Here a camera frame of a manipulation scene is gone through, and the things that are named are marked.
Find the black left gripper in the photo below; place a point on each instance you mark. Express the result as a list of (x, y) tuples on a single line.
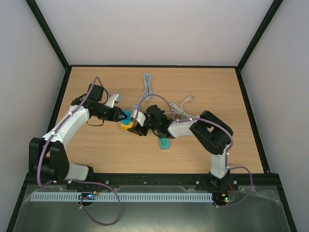
[(114, 116)]

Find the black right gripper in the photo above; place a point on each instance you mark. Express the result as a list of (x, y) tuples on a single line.
[(141, 128)]

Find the blue plug adapter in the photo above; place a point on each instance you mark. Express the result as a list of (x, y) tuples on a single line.
[(128, 117)]

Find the yellow cube socket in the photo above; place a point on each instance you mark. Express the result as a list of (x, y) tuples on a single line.
[(126, 126)]

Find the light blue power strip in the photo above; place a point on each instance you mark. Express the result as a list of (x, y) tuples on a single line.
[(134, 107)]

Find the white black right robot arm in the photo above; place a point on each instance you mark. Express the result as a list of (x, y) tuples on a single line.
[(213, 134)]

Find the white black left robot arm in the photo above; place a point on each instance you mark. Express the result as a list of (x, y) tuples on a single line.
[(62, 140)]

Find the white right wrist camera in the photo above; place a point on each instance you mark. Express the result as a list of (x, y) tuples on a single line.
[(138, 116)]

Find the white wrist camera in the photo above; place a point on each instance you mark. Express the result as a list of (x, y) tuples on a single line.
[(112, 100), (138, 116)]

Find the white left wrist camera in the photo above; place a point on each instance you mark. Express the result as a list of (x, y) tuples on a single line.
[(112, 100)]

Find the slotted grey cable duct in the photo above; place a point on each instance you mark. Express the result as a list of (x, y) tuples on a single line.
[(122, 197)]

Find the black metal cage frame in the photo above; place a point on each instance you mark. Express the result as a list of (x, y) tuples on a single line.
[(178, 179)]

